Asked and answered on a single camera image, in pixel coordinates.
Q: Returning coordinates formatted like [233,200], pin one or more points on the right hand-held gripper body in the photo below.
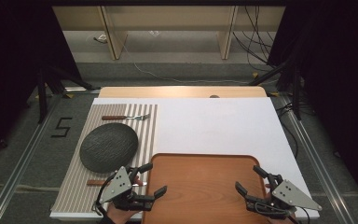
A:
[292,194]

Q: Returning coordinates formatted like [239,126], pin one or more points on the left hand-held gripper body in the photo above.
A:
[115,185]

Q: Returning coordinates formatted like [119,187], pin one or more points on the brown wooden tray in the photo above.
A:
[199,186]

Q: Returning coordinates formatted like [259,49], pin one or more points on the person's right hand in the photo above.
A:
[284,220]

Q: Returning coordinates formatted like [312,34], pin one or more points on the person's left hand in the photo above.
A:
[121,216]

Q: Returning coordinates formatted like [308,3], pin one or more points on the black round plate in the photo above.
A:
[108,147]

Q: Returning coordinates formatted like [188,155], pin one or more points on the striped placemat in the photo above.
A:
[71,189]

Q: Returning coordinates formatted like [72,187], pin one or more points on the white table board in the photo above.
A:
[214,124]

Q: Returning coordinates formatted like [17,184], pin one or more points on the light wooden table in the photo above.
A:
[167,92]

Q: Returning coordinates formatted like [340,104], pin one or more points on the black metal stand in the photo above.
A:
[296,93]
[42,93]

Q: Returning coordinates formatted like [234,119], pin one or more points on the black curtain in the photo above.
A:
[12,46]
[338,62]

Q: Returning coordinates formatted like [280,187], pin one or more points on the white floor socket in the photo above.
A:
[101,38]

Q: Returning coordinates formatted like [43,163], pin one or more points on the beige shelf unit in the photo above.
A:
[167,18]

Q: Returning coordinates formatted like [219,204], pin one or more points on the aluminium floor rail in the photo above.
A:
[21,165]
[320,161]

